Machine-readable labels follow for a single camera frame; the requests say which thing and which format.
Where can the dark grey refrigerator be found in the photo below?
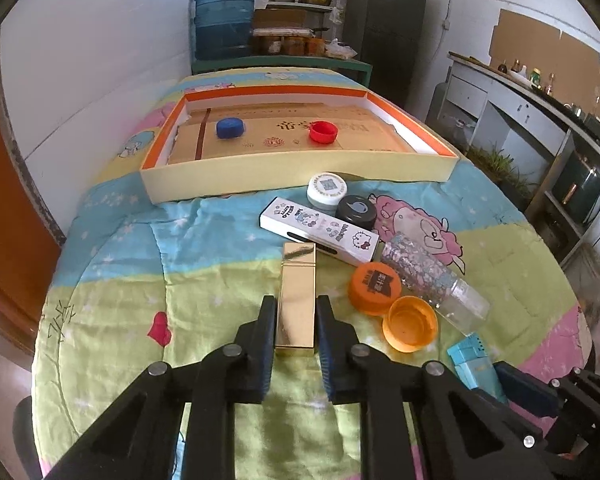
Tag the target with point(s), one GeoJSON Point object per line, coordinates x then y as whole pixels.
{"type": "Point", "coordinates": [385, 35]}

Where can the dark countertop oven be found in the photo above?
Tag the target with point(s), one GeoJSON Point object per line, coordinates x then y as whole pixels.
{"type": "Point", "coordinates": [577, 187]}

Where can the orange wooden door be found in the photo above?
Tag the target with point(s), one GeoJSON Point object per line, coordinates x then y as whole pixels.
{"type": "Point", "coordinates": [10, 210]}

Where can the brown cardboard carton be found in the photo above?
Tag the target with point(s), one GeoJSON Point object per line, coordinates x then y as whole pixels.
{"type": "Point", "coordinates": [280, 19]}

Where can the green leafy plants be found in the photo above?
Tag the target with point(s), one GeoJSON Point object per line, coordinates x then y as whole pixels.
{"type": "Point", "coordinates": [500, 167]}

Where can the clear glitter bottle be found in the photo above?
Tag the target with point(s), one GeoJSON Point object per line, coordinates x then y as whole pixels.
{"type": "Point", "coordinates": [420, 270]}

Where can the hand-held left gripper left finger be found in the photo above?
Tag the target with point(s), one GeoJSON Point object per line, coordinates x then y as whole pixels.
{"type": "Point", "coordinates": [268, 370]}

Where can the teal slim container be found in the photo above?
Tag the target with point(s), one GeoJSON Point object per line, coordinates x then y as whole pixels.
{"type": "Point", "coordinates": [472, 365]}

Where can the green metal shelf rack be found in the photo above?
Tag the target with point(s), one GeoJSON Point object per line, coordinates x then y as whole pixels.
{"type": "Point", "coordinates": [280, 63]}

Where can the grey gas cylinder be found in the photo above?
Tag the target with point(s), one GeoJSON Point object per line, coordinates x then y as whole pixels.
{"type": "Point", "coordinates": [439, 102]}

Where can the white kitchen counter cabinet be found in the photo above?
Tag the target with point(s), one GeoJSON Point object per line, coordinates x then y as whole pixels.
{"type": "Point", "coordinates": [510, 110]}

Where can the gold rectangular box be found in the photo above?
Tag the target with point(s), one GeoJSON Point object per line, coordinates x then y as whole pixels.
{"type": "Point", "coordinates": [296, 300]}

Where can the printed cardboard liner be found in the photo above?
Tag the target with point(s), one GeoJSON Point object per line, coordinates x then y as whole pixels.
{"type": "Point", "coordinates": [280, 152]}

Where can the blue bottle cap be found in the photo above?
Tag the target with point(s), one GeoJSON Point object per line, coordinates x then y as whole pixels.
{"type": "Point", "coordinates": [230, 128]}

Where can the white jar with printed lid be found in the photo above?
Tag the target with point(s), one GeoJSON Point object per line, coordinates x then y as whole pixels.
{"type": "Point", "coordinates": [326, 190]}

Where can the plain orange bottle cap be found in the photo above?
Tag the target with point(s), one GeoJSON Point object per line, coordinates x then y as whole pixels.
{"type": "Point", "coordinates": [410, 325]}

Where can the clear plastic bag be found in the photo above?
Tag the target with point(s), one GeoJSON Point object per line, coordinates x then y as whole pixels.
{"type": "Point", "coordinates": [341, 50]}

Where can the red bottle cap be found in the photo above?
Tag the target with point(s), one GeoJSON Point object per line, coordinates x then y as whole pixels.
{"type": "Point", "coordinates": [323, 132]}

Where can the orange cap with dark label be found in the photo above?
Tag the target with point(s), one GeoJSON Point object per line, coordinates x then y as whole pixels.
{"type": "Point", "coordinates": [375, 282]}

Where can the black round jar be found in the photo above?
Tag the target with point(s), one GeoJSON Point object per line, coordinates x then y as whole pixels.
{"type": "Point", "coordinates": [356, 210]}

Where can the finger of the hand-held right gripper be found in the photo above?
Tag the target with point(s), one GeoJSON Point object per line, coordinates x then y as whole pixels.
{"type": "Point", "coordinates": [525, 390]}

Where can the row of orange food jars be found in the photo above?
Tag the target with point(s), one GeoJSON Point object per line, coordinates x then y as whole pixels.
{"type": "Point", "coordinates": [290, 45]}

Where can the blue water jug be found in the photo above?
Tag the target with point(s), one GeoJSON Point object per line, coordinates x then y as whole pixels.
{"type": "Point", "coordinates": [225, 20]}

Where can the white cartoon sticker box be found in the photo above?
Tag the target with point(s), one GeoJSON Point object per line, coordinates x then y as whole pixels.
{"type": "Point", "coordinates": [320, 230]}

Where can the cardboard sheets on wall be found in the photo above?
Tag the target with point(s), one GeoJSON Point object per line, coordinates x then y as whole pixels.
{"type": "Point", "coordinates": [530, 35]}

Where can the shallow box with orange rim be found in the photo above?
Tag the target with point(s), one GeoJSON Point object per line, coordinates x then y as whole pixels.
{"type": "Point", "coordinates": [280, 172]}

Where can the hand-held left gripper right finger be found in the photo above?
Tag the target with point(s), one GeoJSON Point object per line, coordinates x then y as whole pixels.
{"type": "Point", "coordinates": [325, 370]}

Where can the row of condiment bottles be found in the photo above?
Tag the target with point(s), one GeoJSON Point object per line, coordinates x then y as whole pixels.
{"type": "Point", "coordinates": [532, 77]}

